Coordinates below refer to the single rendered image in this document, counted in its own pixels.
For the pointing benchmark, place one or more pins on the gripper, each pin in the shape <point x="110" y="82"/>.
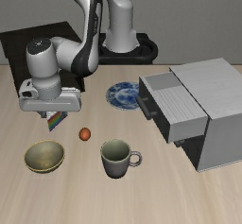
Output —
<point x="50" y="105"/>

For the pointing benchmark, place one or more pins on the rainbow striped cake wedge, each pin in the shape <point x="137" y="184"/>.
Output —
<point x="56" y="121"/>

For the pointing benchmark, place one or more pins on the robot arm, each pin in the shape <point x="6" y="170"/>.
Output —
<point x="119" y="23"/>

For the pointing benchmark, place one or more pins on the blue and white plate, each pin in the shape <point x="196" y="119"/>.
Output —
<point x="123" y="96"/>

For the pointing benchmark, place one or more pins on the small orange fruit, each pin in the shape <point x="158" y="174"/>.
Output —
<point x="84" y="134"/>

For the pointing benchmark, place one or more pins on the olive green bowl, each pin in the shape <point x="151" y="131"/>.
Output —
<point x="44" y="157"/>

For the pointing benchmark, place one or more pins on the grey-green mug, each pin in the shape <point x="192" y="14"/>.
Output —
<point x="115" y="158"/>

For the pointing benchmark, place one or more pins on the grey cabinet drawer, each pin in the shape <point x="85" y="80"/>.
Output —
<point x="176" y="108"/>

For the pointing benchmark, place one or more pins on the grey cabinet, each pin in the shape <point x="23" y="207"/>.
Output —
<point x="217" y="108"/>

